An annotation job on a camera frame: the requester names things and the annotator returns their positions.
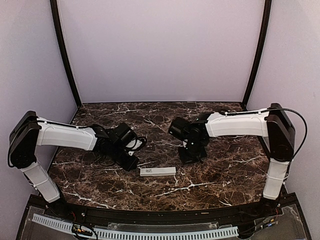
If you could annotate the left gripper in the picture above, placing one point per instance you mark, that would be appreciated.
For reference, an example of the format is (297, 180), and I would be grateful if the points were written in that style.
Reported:
(129, 166)

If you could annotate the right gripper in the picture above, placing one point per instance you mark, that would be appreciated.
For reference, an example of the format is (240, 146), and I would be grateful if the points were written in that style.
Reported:
(185, 159)

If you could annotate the white remote control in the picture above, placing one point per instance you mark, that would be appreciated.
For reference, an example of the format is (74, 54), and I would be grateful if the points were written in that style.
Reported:
(158, 172)

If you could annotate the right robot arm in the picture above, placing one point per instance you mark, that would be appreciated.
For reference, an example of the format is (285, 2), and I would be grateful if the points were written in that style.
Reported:
(272, 123)

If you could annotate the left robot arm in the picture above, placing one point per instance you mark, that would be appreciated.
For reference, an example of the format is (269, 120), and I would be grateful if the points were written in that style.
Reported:
(119, 144)

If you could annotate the black front rail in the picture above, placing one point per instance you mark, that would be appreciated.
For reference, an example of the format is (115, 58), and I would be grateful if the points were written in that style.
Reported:
(239, 214)

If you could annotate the white slotted cable duct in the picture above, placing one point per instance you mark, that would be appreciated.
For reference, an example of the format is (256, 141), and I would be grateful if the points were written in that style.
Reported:
(136, 232)

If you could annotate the right black frame post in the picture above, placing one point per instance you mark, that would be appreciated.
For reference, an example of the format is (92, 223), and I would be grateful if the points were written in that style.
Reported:
(258, 53)

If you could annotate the black frame post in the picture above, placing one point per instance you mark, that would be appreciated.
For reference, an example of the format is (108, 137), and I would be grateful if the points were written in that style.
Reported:
(63, 52)
(258, 53)

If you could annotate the left black frame post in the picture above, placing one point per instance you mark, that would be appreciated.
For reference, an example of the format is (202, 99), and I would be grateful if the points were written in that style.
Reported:
(63, 52)

